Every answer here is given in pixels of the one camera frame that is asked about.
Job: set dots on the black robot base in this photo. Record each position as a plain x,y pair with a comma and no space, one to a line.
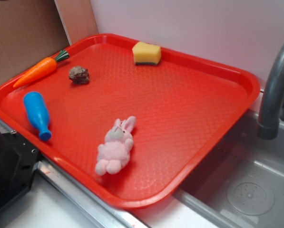
18,162

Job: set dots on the blue plastic bottle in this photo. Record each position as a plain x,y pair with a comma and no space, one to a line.
38,114

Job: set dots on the red plastic tray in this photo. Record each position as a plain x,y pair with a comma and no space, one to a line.
183,107

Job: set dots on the pink plush bunny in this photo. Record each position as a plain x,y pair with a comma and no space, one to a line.
114,153

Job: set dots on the yellow sponge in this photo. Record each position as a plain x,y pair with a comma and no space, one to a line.
146,54

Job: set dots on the brown rock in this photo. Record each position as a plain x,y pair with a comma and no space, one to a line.
79,75

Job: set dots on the orange toy carrot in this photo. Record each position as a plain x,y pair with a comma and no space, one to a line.
41,69

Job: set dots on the grey toy sink basin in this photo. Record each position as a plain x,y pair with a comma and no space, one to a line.
240,183

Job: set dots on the grey sink faucet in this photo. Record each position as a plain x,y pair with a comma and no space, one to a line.
272,104

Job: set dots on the brown cardboard panel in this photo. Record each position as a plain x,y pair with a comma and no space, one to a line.
30,30

